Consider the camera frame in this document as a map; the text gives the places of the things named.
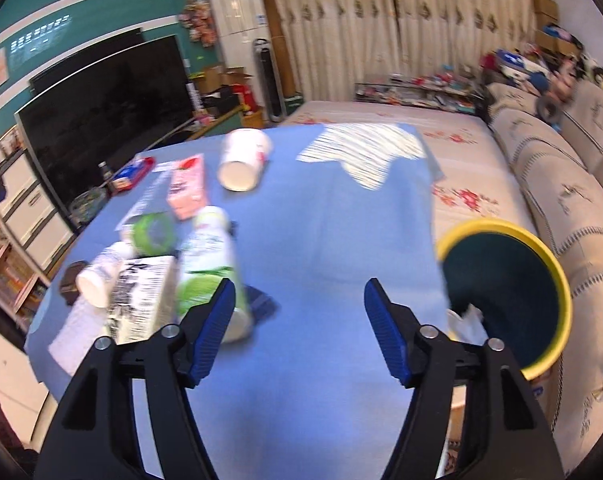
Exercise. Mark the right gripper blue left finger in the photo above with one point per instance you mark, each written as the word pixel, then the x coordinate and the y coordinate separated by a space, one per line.
pixel 93 435

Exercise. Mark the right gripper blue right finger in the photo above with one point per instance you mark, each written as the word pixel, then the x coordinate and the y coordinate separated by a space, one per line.
pixel 504 433

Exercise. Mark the white foam fruit net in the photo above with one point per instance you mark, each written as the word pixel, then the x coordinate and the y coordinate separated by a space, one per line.
pixel 83 325

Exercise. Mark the green white drink carton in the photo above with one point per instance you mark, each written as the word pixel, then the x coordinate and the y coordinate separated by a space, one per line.
pixel 143 299

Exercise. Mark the small white yogurt bottle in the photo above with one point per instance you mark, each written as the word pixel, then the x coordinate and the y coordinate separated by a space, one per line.
pixel 96 281

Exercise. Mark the green lid clear jar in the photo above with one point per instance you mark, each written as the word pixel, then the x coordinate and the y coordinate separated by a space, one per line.
pixel 154 234

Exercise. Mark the green label plastic bottle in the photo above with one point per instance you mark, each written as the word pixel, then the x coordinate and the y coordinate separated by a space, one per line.
pixel 207 256

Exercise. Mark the pink strawberry milk carton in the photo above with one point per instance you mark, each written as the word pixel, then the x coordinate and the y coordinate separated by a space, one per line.
pixel 187 193

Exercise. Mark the white paper cup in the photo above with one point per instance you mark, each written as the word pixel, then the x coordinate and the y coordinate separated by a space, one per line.
pixel 244 153

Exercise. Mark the white plastic bag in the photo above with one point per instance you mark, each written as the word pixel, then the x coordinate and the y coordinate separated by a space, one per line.
pixel 467 327

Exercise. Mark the yellow rim dark trash bin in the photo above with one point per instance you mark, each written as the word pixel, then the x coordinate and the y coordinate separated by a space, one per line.
pixel 515 281

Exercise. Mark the glass ashtray bowl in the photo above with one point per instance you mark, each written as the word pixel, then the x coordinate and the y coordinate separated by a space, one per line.
pixel 84 208

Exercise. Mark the floral pink floor mattress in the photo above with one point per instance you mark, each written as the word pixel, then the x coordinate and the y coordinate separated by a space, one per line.
pixel 471 178

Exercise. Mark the blue tissue pack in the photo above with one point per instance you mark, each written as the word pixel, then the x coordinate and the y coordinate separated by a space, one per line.
pixel 128 176

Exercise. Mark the clear water bottle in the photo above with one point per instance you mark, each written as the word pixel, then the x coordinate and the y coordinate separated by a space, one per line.
pixel 106 172

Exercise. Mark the beige sofa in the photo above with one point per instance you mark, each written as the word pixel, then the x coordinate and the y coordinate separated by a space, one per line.
pixel 560 172

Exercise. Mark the blue star tablecloth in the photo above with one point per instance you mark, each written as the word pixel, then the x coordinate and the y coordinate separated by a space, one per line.
pixel 307 395

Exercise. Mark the large black television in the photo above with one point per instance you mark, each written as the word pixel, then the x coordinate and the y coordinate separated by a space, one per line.
pixel 108 112

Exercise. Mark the low glass coffee table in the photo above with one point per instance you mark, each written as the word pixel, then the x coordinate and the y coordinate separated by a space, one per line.
pixel 439 92

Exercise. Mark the pile of plush toys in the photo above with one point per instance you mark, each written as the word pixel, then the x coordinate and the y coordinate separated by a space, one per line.
pixel 540 79

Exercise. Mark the black tower fan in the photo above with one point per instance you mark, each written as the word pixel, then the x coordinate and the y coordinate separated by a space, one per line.
pixel 269 79

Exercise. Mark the beige patterned curtains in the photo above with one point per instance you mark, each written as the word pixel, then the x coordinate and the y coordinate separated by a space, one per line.
pixel 334 44

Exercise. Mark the white standing air conditioner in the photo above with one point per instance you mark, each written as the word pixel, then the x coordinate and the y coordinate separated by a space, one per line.
pixel 239 23

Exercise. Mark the artificial flower wall decoration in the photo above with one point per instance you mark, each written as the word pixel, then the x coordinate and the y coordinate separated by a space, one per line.
pixel 197 18

